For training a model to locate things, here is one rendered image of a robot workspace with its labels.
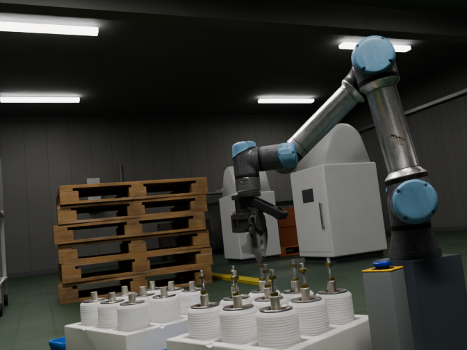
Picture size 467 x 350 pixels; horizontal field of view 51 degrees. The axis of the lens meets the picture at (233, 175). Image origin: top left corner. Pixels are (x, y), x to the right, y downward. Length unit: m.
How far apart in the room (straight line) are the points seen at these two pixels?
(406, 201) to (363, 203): 3.86
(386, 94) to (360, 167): 3.85
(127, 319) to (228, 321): 0.42
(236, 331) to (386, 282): 0.36
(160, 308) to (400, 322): 0.74
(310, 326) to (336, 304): 0.12
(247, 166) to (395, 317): 0.59
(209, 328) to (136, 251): 2.98
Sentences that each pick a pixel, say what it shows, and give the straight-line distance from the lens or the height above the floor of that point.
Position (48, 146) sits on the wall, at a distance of 9.91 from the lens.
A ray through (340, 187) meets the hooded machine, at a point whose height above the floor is 0.75.
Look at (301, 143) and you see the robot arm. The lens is 1.55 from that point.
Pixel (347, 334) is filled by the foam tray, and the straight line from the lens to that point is 1.24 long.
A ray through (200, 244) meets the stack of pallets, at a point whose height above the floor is 0.34.
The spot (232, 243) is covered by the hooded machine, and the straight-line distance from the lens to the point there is 6.39.
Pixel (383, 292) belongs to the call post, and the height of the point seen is 0.26.
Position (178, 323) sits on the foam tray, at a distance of 1.56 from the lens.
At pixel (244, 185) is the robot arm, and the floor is 0.57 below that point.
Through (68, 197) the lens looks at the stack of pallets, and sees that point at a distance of 4.14.
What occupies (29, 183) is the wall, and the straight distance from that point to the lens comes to 9.79.
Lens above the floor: 0.44
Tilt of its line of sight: 6 degrees up
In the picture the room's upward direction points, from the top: 6 degrees counter-clockwise
